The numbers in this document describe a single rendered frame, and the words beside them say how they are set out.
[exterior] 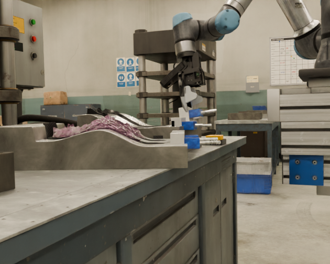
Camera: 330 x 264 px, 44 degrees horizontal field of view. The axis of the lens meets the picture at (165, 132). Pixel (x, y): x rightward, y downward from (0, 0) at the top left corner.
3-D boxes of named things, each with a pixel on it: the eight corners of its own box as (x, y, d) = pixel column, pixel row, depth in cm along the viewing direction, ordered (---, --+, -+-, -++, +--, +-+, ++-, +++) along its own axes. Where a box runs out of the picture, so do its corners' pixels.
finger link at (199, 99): (204, 112, 146) (199, 86, 145) (188, 114, 148) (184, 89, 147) (206, 111, 149) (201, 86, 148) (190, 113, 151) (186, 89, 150)
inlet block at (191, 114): (219, 118, 143) (217, 103, 144) (215, 117, 139) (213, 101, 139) (184, 124, 148) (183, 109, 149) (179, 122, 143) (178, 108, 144)
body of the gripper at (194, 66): (200, 83, 140) (196, 49, 142) (177, 87, 143) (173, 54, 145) (206, 87, 147) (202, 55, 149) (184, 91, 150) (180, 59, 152)
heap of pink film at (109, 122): (148, 138, 121) (147, 112, 121) (141, 143, 103) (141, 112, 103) (63, 140, 123) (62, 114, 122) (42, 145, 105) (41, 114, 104)
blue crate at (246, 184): (272, 187, 477) (272, 169, 476) (270, 195, 438) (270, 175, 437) (221, 186, 496) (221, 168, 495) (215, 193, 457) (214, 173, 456)
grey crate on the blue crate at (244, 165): (272, 170, 476) (272, 157, 475) (270, 176, 437) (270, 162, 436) (221, 169, 495) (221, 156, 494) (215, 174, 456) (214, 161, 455)
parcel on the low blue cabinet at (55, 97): (68, 104, 869) (68, 91, 868) (59, 104, 837) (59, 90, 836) (51, 105, 882) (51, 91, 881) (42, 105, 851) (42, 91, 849)
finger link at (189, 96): (196, 106, 138) (195, 82, 141) (180, 109, 140) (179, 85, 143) (199, 110, 141) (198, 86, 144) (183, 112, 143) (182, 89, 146)
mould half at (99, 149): (187, 156, 124) (187, 120, 124) (187, 168, 98) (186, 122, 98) (29, 158, 127) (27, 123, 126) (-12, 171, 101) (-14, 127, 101)
